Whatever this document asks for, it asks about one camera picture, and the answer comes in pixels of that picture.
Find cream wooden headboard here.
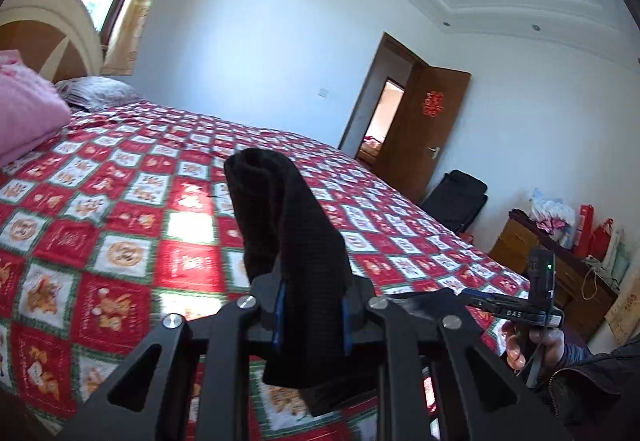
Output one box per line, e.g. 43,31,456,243
1,0,103,83

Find right hand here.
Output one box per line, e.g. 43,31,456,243
501,321,565,371

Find black pants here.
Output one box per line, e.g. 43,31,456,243
224,148,352,416

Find striped grey pillow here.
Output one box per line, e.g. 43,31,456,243
54,76,142,113

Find pink folded blanket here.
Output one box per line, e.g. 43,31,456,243
0,50,72,167

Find right yellow curtain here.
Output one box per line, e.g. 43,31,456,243
100,0,153,76

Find brown wooden door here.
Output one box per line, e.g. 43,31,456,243
372,64,471,204

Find red patchwork bedspread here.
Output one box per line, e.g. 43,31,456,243
1,103,528,431

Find pile of items on dresser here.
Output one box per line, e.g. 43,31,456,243
527,189,631,279

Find right forearm dark sleeve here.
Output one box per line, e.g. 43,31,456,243
535,336,639,440

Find wooden dresser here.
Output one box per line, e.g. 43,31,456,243
489,209,617,343

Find red double happiness sticker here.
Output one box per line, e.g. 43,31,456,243
422,91,444,118

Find black folding chair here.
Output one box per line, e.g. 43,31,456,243
420,170,488,234

